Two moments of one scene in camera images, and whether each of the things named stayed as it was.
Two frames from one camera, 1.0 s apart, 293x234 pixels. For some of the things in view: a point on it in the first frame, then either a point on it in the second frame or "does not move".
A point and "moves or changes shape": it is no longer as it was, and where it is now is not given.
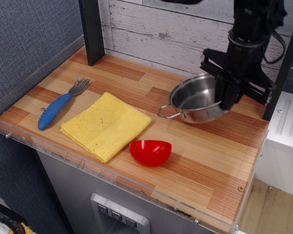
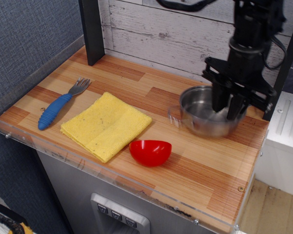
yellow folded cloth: x=107 y=126 does not move
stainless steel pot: x=196 y=99 moves or changes shape
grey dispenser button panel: x=110 y=218 does not move
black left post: x=91 y=23 does not move
